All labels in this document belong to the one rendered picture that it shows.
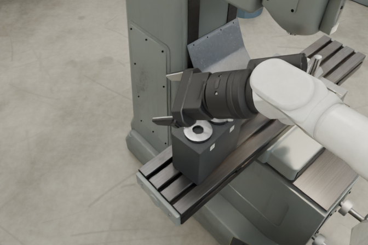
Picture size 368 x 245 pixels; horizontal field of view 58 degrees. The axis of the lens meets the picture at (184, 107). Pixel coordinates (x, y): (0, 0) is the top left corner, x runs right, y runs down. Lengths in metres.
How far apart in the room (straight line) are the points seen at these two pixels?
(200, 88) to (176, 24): 0.77
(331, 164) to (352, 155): 1.10
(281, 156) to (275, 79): 0.91
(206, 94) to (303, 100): 0.18
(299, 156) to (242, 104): 0.89
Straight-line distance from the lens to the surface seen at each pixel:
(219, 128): 1.06
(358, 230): 0.75
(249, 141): 1.31
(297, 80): 0.50
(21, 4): 4.28
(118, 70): 3.01
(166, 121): 0.65
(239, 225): 1.92
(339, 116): 0.49
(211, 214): 1.94
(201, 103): 0.60
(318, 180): 1.50
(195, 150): 1.01
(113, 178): 2.31
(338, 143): 0.48
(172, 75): 0.71
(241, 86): 0.56
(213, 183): 1.16
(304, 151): 1.45
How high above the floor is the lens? 1.94
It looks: 47 degrees down
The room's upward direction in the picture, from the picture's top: straight up
